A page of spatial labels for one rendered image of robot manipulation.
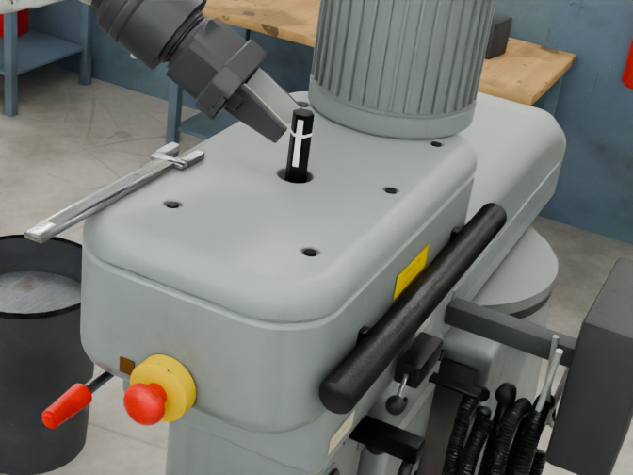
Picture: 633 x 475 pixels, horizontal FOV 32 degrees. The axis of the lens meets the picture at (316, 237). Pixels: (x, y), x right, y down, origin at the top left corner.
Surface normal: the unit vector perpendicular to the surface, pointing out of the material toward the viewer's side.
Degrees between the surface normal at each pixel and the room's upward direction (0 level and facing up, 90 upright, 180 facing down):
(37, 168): 0
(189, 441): 90
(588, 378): 90
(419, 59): 90
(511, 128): 0
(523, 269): 0
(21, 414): 94
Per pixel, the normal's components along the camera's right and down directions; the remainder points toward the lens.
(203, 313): -0.44, 0.37
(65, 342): 0.69, 0.47
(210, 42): 0.59, -0.65
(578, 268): 0.12, -0.88
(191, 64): -0.22, 0.43
